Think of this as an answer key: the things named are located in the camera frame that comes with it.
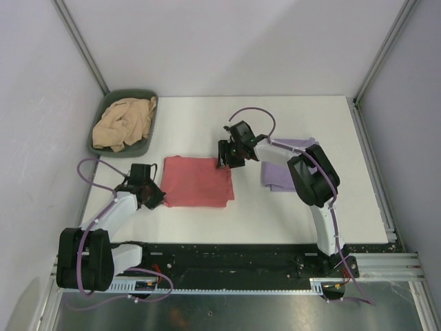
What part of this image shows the left aluminium frame post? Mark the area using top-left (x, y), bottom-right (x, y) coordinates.
top-left (52, 0), bottom-right (110, 95)

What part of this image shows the right aluminium frame post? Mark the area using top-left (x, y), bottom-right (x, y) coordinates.
top-left (353, 0), bottom-right (420, 105)

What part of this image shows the beige t shirt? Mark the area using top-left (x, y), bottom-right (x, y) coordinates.
top-left (92, 97), bottom-right (157, 152)

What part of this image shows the purple cable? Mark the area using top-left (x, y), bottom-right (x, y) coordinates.
top-left (63, 158), bottom-right (174, 312)
top-left (228, 107), bottom-right (375, 306)

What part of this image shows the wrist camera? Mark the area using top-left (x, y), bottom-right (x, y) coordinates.
top-left (223, 121), bottom-right (256, 144)
top-left (129, 163), bottom-right (158, 183)

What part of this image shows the lilac folded t shirt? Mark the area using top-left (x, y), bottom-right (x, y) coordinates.
top-left (261, 137), bottom-right (317, 192)

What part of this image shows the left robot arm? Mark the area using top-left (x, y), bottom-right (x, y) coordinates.
top-left (56, 178), bottom-right (165, 296)

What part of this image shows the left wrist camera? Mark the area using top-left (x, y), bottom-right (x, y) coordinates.
top-left (129, 163), bottom-right (158, 183)

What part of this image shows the aluminium frame post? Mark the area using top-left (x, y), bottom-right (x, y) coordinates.
top-left (353, 0), bottom-right (420, 105)
top-left (52, 0), bottom-right (110, 95)

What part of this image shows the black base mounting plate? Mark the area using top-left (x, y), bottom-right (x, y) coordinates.
top-left (135, 241), bottom-right (404, 292)

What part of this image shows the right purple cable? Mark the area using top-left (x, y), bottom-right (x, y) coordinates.
top-left (228, 107), bottom-right (375, 306)

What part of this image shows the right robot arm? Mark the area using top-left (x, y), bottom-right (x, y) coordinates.
top-left (216, 136), bottom-right (344, 277)

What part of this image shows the grey slotted cable duct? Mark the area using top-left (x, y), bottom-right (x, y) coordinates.
top-left (110, 277), bottom-right (347, 296)

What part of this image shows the pink t shirt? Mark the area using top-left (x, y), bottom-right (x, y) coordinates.
top-left (161, 155), bottom-right (235, 208)

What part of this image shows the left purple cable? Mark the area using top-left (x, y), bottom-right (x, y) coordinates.
top-left (63, 158), bottom-right (174, 312)

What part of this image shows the dark green plastic bin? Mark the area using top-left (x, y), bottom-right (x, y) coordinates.
top-left (87, 88), bottom-right (159, 158)

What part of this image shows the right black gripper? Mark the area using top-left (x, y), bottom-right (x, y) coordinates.
top-left (216, 140), bottom-right (245, 170)

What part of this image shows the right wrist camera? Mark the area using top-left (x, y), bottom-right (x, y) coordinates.
top-left (223, 121), bottom-right (256, 144)

